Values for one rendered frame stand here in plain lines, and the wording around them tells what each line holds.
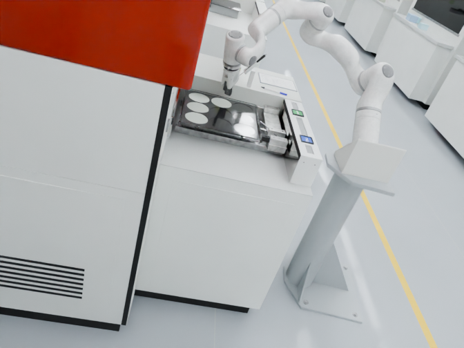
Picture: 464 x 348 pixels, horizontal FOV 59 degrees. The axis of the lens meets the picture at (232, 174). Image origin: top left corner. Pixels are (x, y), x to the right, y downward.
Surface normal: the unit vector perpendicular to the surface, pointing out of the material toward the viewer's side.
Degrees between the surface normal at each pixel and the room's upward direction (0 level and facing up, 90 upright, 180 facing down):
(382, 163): 90
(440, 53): 90
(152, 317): 0
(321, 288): 0
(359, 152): 90
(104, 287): 90
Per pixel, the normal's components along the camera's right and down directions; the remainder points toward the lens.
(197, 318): 0.25, -0.80
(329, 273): -0.08, 0.54
